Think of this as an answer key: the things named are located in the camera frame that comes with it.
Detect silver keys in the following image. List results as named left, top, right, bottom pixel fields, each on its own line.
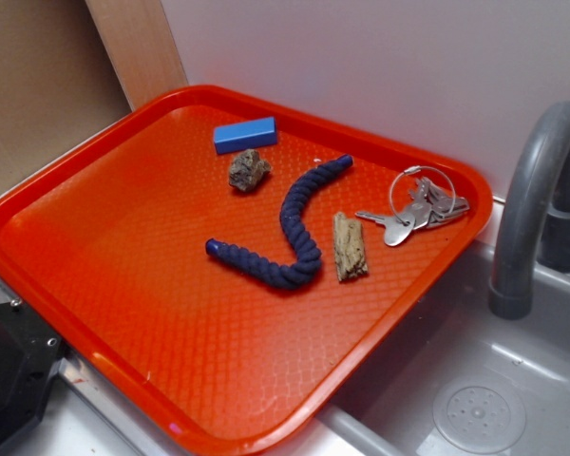
left=355, top=165, right=470, bottom=247

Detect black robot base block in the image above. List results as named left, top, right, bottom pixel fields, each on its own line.
left=0, top=303, right=64, bottom=454

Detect piece of brown wood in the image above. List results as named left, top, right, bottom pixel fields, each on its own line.
left=332, top=212, right=369, bottom=282

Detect brown grey rock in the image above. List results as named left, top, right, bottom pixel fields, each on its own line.
left=228, top=148, right=273, bottom=193

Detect orange plastic tray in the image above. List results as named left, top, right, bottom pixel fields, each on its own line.
left=0, top=85, right=492, bottom=455

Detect blue rectangular block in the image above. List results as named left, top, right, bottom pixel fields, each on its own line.
left=213, top=117, right=277, bottom=155

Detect grey plastic sink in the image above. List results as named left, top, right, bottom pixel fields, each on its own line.
left=24, top=213, right=570, bottom=455

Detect light wooden board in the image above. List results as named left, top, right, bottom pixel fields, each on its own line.
left=85, top=0, right=188, bottom=110

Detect grey curved faucet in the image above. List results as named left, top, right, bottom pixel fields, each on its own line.
left=488, top=101, right=570, bottom=320

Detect round sink drain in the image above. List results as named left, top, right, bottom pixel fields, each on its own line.
left=432, top=375, right=526, bottom=455

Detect dark blue twisted rope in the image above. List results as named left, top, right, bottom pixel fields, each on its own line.
left=205, top=153, right=354, bottom=292

